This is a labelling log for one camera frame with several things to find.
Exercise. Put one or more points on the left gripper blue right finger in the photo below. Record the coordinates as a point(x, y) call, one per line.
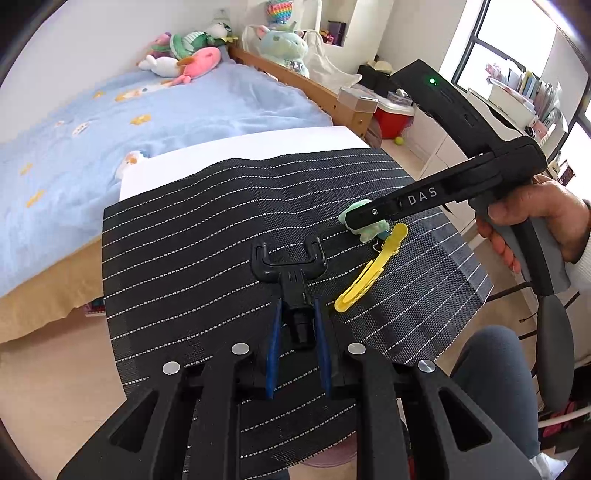
point(323, 345)

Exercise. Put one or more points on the light blue bed blanket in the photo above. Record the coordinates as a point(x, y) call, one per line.
point(59, 176)

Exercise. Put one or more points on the pink trash bin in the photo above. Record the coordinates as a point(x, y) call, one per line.
point(337, 455)

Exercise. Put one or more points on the grey box on bedpost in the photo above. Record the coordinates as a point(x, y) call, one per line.
point(358, 100)

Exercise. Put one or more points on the person's dark trouser legs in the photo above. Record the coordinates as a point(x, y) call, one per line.
point(493, 371)

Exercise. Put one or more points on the wooden bed frame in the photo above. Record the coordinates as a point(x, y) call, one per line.
point(342, 115)

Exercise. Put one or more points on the brown beanbag cushion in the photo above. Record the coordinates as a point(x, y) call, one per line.
point(373, 136)

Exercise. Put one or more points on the white seal plush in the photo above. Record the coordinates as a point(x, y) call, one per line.
point(165, 67)

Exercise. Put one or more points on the dark teal binder clip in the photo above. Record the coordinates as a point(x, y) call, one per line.
point(379, 241)

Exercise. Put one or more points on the person's right hand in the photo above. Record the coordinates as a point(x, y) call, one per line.
point(566, 215)

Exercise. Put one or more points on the black office chair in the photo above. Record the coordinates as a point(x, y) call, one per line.
point(555, 362)

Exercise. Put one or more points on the mint green bunny plush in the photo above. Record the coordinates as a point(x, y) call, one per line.
point(284, 46)

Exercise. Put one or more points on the pink whale plush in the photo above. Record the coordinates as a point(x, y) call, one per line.
point(196, 65)

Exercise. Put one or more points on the white drawer cabinet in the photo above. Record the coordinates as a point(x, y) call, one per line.
point(436, 151)

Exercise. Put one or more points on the books and papers stack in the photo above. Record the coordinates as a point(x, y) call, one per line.
point(545, 96)

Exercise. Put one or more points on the black storage box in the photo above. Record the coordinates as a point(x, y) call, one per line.
point(378, 77)

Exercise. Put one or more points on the black white-striped mat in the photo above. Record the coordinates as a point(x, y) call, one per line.
point(178, 286)

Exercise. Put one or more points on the black plastic clamp mount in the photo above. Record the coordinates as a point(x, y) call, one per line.
point(293, 278)

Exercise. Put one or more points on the yellow plastic clip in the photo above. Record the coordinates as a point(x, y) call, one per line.
point(373, 270)

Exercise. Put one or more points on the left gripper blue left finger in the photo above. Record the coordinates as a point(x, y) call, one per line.
point(273, 350)

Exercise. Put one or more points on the rainbow knitted bag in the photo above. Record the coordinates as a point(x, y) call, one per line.
point(279, 12)

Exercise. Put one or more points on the red white cooler box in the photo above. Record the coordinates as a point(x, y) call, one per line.
point(393, 118)

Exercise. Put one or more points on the green striped plush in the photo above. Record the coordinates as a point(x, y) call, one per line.
point(183, 46)

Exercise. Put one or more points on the green white sock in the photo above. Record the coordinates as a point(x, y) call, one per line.
point(380, 230)

